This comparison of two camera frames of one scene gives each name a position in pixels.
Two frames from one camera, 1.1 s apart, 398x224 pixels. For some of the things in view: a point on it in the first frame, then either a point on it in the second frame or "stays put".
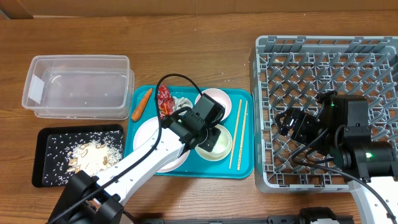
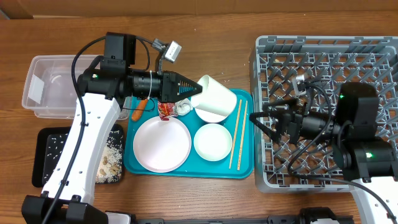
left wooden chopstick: x=236 y=134 stays put
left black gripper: x=214 y=133 to x=170 y=87
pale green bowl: x=221 y=148 stays put
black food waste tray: x=61 y=150 stays put
